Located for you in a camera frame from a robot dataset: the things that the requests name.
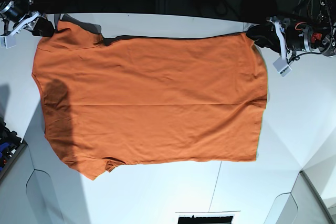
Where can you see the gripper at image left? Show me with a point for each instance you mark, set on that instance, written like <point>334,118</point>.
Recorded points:
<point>17,16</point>

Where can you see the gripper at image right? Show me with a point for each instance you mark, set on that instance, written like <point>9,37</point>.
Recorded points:
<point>290,38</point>

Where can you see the orange t-shirt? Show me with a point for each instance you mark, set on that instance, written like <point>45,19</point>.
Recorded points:
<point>145,100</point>

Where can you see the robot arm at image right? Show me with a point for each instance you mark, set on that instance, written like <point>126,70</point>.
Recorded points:
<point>318,13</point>

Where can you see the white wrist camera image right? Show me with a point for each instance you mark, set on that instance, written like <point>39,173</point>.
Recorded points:
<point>282,67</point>

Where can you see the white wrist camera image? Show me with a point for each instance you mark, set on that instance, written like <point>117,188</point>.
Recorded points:
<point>282,67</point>
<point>8,41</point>

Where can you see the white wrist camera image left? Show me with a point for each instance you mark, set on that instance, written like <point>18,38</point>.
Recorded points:
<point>8,41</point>

